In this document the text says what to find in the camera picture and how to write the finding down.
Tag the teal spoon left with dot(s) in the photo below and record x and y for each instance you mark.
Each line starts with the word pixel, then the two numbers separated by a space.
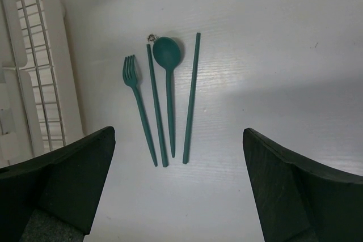
pixel 168 55

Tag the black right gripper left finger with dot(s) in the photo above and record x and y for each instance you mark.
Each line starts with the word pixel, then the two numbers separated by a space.
pixel 55 196

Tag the clear dish rack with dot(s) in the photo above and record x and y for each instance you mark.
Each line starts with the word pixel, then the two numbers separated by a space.
pixel 39 106

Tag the small teal fork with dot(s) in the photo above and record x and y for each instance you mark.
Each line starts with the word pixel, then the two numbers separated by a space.
pixel 130 79

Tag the teal chopstick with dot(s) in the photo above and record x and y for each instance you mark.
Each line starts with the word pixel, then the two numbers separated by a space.
pixel 157 109
pixel 191 102

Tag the teal chopstick far left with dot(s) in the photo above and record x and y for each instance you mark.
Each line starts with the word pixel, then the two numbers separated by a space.
pixel 157 109

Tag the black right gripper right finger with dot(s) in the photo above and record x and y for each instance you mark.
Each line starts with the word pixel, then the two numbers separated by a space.
pixel 299 199

